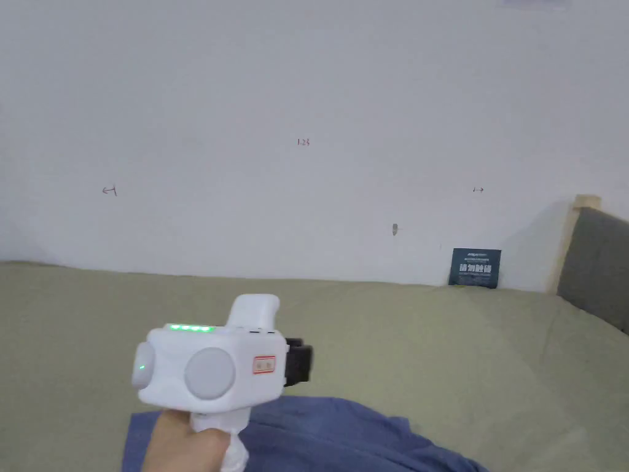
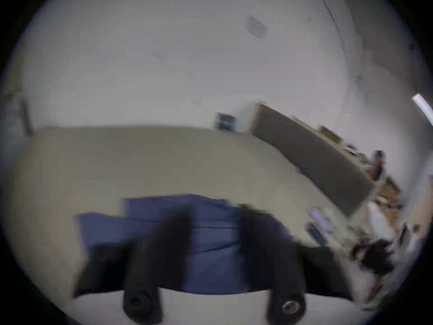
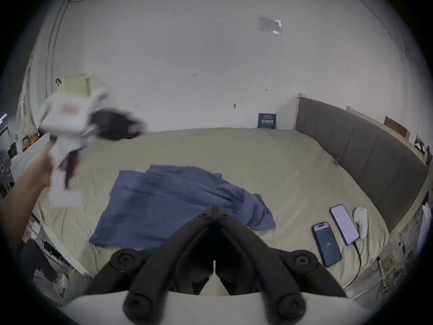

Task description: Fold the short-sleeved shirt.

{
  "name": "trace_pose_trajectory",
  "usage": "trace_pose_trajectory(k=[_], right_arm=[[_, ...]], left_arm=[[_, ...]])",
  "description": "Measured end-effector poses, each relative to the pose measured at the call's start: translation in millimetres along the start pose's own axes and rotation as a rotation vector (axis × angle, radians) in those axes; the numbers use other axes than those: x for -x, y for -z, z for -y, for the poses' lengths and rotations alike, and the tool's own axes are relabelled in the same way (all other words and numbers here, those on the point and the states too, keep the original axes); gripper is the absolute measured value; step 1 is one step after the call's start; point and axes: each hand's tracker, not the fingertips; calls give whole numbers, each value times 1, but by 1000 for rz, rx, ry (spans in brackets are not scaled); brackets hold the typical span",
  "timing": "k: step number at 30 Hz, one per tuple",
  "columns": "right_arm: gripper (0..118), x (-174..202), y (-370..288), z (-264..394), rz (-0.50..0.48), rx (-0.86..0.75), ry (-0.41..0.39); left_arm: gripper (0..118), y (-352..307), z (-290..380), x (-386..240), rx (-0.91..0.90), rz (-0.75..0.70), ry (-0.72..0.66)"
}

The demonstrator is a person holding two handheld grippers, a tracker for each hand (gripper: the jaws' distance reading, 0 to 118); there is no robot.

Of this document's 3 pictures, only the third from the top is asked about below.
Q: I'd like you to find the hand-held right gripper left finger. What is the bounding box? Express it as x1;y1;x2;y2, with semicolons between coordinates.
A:
83;206;216;324

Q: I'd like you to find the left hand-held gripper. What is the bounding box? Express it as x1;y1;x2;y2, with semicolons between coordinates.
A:
38;87;147;206

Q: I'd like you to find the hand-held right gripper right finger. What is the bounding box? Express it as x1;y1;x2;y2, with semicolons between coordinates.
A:
214;206;348;324

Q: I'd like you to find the person's left hand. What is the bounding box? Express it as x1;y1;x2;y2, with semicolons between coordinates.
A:
30;142;59;189

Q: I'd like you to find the dark blue phone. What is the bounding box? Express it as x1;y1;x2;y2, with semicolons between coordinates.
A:
312;222;342;267

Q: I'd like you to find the dark blue shirt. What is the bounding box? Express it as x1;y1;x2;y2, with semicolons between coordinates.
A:
89;165;276;250

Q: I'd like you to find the phone with pale screen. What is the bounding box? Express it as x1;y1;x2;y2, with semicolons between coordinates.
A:
330;204;360;246

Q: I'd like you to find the white hand controller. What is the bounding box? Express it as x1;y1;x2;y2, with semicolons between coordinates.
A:
353;207;369;240

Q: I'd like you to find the bed with beige sheet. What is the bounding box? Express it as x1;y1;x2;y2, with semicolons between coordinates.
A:
20;127;389;288

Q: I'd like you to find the dark padded headboard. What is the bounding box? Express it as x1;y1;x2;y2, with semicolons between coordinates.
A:
295;95;429;233

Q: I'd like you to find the black charging cable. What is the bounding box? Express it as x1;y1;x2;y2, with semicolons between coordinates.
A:
342;242;362;288

